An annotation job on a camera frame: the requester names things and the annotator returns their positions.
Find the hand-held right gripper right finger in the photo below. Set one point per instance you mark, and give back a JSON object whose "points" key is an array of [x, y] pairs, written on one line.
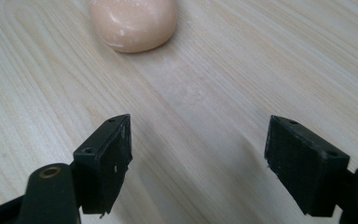
{"points": [[304, 168]]}

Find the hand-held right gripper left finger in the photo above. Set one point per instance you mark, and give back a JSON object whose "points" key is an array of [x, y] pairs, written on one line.
{"points": [[105, 168]]}

